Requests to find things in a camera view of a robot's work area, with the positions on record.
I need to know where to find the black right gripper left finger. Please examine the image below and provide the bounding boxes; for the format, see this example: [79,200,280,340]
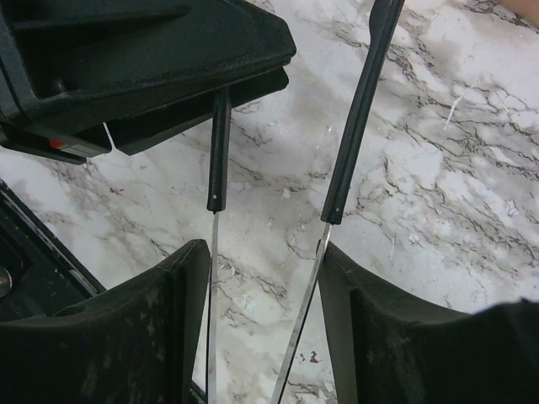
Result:
[1,239,210,403]

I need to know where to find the black-tipped metal tongs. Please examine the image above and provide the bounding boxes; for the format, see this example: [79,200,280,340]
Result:
[205,0,404,403]

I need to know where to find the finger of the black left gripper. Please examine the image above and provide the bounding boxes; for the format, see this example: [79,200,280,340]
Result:
[109,67,289,155]
[8,1,296,126]

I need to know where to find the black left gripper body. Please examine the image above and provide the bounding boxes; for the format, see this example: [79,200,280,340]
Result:
[1,1,112,164]

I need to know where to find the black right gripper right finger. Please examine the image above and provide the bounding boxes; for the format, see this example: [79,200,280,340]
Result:
[318,245,538,404]

